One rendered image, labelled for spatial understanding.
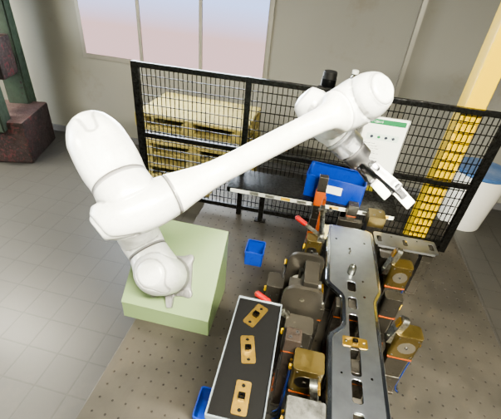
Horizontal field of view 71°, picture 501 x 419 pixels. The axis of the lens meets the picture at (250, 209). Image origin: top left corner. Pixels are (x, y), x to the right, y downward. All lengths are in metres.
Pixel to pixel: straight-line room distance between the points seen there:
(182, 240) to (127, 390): 0.60
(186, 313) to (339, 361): 0.65
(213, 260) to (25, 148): 3.33
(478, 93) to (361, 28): 2.00
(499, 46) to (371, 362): 1.44
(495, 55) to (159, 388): 1.97
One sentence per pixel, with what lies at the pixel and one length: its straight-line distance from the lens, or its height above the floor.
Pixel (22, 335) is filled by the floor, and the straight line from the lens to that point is 2.74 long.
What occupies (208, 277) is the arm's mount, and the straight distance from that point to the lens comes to 1.53.
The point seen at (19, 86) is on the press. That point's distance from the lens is 4.92.
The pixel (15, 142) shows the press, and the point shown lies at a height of 0.25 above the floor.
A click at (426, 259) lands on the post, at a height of 0.94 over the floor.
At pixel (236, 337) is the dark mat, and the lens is 1.05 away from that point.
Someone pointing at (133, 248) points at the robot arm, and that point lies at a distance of 1.38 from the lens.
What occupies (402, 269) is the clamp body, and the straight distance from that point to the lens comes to 1.61.
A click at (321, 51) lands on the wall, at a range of 3.86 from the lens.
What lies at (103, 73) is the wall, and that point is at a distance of 4.70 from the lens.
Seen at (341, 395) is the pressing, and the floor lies 1.00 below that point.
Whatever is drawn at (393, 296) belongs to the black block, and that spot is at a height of 0.99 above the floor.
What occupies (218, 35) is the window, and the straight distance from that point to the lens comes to 3.99.
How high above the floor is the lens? 2.02
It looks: 35 degrees down
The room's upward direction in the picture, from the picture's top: 6 degrees clockwise
